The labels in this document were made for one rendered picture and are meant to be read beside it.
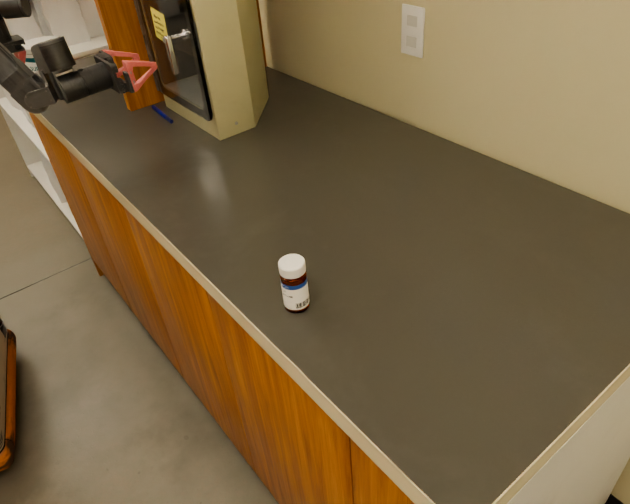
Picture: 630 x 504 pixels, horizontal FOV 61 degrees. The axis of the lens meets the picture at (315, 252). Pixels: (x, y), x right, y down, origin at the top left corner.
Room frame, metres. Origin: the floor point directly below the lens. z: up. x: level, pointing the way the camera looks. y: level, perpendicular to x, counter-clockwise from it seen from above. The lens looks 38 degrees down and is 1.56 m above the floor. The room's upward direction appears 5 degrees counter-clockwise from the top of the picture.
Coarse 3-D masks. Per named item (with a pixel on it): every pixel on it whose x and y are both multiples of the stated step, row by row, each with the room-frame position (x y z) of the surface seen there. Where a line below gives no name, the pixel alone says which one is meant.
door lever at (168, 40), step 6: (168, 36) 1.29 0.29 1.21; (174, 36) 1.30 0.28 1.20; (180, 36) 1.30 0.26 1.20; (186, 36) 1.31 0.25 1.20; (168, 42) 1.28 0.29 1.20; (168, 48) 1.28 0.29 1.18; (168, 54) 1.29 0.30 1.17; (174, 54) 1.29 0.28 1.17; (174, 60) 1.29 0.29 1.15; (174, 66) 1.28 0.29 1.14; (174, 72) 1.28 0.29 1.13
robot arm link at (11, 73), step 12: (0, 48) 1.13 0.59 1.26; (0, 60) 1.12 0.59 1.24; (12, 60) 1.13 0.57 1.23; (0, 72) 1.11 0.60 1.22; (12, 72) 1.11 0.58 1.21; (24, 72) 1.12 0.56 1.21; (0, 84) 1.10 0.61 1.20; (12, 84) 1.10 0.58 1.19; (24, 84) 1.11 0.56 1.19; (36, 84) 1.11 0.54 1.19; (12, 96) 1.10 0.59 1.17; (24, 96) 1.10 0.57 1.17; (24, 108) 1.10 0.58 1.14
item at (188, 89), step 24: (144, 0) 1.48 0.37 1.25; (168, 0) 1.35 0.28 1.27; (144, 24) 1.51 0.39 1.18; (168, 24) 1.38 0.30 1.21; (192, 24) 1.28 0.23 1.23; (192, 48) 1.29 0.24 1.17; (168, 72) 1.44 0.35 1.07; (192, 72) 1.32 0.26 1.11; (168, 96) 1.48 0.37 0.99; (192, 96) 1.34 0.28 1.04
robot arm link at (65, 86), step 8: (56, 72) 1.13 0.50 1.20; (72, 72) 1.16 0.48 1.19; (56, 80) 1.13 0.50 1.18; (64, 80) 1.13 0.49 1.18; (72, 80) 1.14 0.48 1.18; (80, 80) 1.14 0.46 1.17; (56, 88) 1.13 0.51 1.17; (64, 88) 1.12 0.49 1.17; (72, 88) 1.13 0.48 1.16; (80, 88) 1.14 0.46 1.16; (64, 96) 1.12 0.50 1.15; (72, 96) 1.13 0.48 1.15; (80, 96) 1.14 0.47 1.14
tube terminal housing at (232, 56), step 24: (192, 0) 1.28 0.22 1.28; (216, 0) 1.31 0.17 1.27; (240, 0) 1.38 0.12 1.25; (216, 24) 1.31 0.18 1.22; (240, 24) 1.35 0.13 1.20; (216, 48) 1.30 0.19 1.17; (240, 48) 1.34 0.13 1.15; (216, 72) 1.30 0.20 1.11; (240, 72) 1.33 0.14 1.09; (264, 72) 1.52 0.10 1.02; (216, 96) 1.29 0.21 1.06; (240, 96) 1.33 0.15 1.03; (264, 96) 1.48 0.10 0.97; (192, 120) 1.40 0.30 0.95; (216, 120) 1.28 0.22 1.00; (240, 120) 1.32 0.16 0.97
